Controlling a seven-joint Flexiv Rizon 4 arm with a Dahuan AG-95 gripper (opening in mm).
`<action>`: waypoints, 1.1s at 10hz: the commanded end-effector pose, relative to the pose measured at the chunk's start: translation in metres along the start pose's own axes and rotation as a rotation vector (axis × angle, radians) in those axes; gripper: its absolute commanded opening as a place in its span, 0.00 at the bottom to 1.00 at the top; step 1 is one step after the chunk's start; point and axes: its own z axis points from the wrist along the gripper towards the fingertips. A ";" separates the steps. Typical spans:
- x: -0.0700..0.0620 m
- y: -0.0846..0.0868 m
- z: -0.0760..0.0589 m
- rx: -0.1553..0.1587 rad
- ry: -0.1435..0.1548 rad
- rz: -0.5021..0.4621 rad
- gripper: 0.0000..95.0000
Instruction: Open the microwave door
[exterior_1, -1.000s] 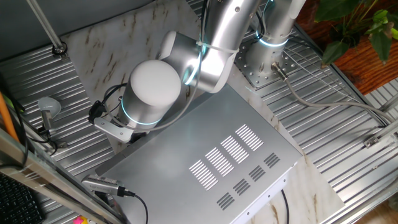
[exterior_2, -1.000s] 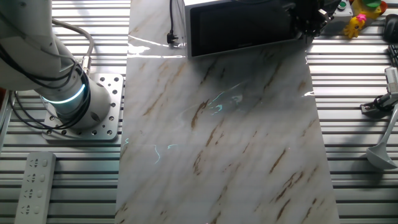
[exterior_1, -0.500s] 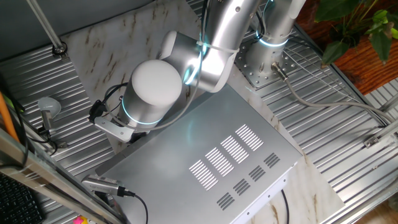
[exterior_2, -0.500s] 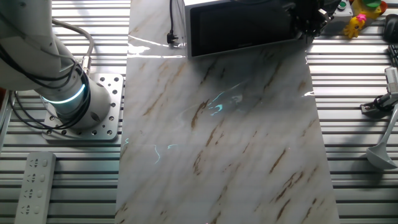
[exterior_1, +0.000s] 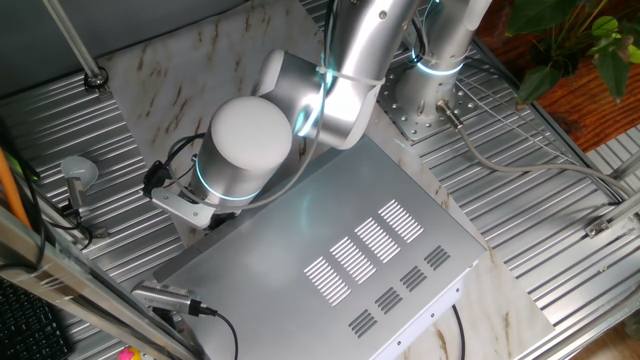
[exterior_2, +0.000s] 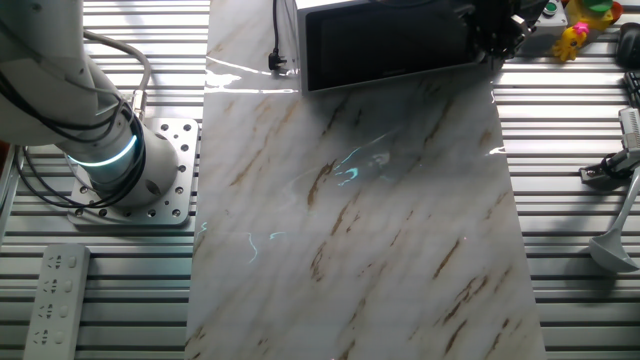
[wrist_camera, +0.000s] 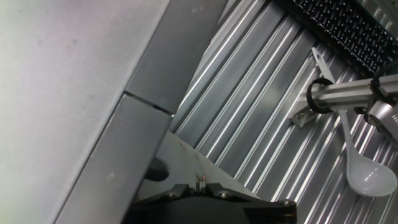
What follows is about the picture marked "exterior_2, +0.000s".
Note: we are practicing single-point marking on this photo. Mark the yellow duck toy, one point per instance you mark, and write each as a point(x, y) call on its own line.
point(596, 21)

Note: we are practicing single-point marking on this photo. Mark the white green-button box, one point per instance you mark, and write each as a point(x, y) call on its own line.
point(554, 21)

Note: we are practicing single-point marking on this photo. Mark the green plastic toy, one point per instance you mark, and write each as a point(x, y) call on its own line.
point(598, 5)

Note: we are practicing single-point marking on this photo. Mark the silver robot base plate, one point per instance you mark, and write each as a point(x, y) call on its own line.
point(180, 200)

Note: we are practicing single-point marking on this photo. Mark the black computer mouse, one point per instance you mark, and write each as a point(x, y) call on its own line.
point(629, 47)

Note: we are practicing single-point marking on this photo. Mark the silver finned camera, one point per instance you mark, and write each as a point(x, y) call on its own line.
point(631, 127)

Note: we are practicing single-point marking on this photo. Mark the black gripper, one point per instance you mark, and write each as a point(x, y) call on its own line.
point(492, 30)

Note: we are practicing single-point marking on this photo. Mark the white power strip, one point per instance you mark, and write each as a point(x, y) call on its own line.
point(55, 300)

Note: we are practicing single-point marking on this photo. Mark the marble pattern table mat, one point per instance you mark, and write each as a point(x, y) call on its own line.
point(350, 225)

